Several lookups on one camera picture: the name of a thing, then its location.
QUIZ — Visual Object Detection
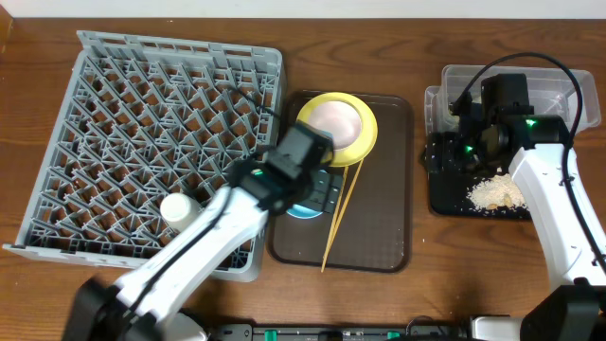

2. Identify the wooden chopstick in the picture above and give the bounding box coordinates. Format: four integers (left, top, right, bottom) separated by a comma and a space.
332, 159, 365, 244
321, 166, 349, 273

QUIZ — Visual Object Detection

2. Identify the light blue bowl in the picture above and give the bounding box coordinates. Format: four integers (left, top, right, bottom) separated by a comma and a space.
286, 205, 323, 220

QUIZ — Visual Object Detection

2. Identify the white bowl with rice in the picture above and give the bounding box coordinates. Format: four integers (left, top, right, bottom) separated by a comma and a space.
309, 100, 362, 150

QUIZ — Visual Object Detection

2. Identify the white paper cup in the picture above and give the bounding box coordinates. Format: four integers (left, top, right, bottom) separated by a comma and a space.
160, 193, 203, 233

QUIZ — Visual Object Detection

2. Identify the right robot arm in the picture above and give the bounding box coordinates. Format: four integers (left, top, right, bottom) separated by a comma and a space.
424, 64, 605, 340

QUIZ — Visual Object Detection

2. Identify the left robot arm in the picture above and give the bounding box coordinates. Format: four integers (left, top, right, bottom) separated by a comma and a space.
62, 122, 335, 340

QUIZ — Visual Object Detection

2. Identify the black tray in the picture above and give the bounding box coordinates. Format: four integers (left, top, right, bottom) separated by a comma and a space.
420, 132, 531, 220

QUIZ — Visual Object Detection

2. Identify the spilled rice pile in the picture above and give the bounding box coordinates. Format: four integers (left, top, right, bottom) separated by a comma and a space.
467, 174, 526, 210

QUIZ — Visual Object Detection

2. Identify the yellow plate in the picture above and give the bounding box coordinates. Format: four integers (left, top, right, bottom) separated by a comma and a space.
296, 92, 378, 168

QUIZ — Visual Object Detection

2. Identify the brown serving tray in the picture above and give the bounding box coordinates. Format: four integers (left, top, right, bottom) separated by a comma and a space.
266, 93, 414, 274

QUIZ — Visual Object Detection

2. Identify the clear plastic bin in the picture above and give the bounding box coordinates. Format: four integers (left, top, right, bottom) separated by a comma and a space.
424, 64, 601, 135

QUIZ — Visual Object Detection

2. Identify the grey plastic dish rack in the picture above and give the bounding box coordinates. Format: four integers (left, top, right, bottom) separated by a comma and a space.
7, 31, 286, 268

